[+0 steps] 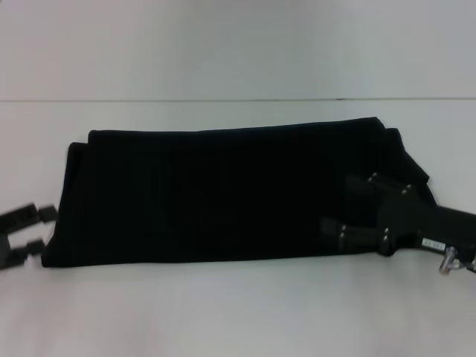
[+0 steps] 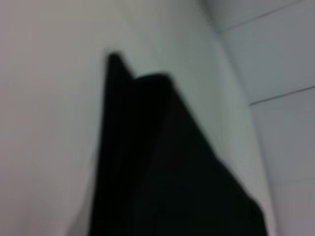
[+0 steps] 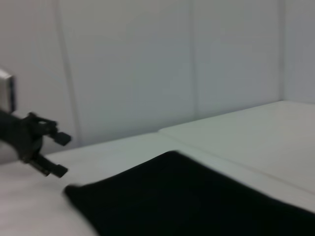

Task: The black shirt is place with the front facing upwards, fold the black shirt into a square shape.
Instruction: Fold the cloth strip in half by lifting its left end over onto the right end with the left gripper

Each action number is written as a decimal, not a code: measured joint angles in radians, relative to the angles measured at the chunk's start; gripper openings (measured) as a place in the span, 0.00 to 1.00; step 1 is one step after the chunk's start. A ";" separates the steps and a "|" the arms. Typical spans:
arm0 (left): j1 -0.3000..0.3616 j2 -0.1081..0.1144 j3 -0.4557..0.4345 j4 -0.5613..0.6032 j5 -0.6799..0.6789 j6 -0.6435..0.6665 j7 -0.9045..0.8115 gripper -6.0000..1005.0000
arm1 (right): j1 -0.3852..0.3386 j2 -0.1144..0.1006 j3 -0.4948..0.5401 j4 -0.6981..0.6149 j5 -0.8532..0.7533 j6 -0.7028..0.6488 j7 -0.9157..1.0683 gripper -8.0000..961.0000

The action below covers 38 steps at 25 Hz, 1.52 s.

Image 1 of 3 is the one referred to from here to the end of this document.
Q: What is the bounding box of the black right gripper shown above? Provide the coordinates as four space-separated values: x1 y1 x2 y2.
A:
321 172 476 262

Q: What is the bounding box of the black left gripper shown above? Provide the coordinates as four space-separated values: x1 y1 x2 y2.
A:
0 202 57 271

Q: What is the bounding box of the black shirt with FREE print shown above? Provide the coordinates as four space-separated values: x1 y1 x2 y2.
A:
39 116 444 269

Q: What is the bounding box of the right arm cable with plug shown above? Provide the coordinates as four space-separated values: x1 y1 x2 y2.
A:
437 245 476 277

